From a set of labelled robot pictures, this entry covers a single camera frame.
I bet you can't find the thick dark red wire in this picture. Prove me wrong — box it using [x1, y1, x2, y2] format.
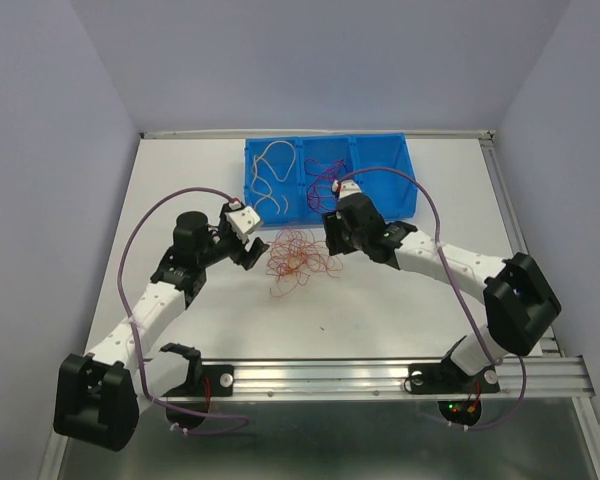
[303, 157, 354, 214]

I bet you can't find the red wire bundle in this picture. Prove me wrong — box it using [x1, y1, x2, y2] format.
[263, 227, 344, 299]

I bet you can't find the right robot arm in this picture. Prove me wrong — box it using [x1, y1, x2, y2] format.
[323, 193, 562, 395]

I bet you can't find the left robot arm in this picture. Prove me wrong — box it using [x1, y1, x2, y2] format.
[53, 201, 268, 451]

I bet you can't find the blue three-compartment plastic bin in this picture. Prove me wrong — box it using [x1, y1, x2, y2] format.
[244, 133, 417, 228]

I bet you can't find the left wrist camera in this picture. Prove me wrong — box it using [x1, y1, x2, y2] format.
[224, 199, 263, 244]

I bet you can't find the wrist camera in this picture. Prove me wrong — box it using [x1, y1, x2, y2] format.
[331, 179, 362, 200]
[224, 199, 263, 244]

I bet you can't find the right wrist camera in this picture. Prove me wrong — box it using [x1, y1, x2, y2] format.
[331, 179, 362, 200]

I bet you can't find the aluminium front mounting rail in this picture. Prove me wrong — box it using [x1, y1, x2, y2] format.
[144, 355, 596, 401]

